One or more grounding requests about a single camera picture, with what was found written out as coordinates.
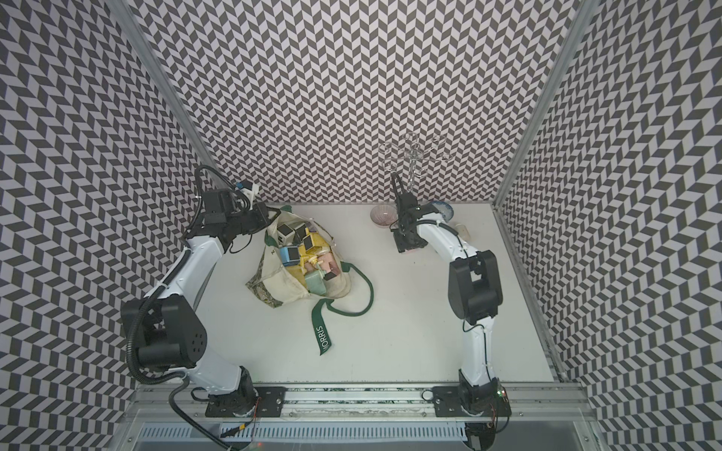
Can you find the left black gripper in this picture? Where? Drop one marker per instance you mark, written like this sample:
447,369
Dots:
264,220

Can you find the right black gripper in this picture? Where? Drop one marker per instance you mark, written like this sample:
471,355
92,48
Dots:
403,243

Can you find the cream pencil sharpener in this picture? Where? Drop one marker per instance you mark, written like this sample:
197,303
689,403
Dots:
463,232

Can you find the cream tote bag green handles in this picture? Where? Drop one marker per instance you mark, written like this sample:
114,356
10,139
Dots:
276,285

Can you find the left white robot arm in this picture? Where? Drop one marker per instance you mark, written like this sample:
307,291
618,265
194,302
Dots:
165,339

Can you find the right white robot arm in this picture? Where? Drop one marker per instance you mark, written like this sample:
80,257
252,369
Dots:
475,295

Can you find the blue pencil sharpener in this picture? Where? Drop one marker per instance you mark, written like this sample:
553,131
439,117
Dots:
290,256

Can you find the pink pencil sharpener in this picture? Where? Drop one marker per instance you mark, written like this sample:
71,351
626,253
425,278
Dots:
329,266

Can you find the yellow pencil sharpener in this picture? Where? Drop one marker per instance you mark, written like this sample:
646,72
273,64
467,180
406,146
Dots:
312,245

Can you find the pink ceramic bowl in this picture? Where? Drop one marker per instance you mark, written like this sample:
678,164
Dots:
384,215

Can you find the blue white ceramic bowl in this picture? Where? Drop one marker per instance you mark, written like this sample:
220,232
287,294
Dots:
444,209

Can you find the clear glass mug tree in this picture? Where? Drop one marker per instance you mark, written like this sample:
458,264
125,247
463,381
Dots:
408,157

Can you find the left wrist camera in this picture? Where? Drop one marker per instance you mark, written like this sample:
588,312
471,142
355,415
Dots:
222,204

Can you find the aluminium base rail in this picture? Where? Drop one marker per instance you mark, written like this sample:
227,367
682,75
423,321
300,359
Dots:
412,416

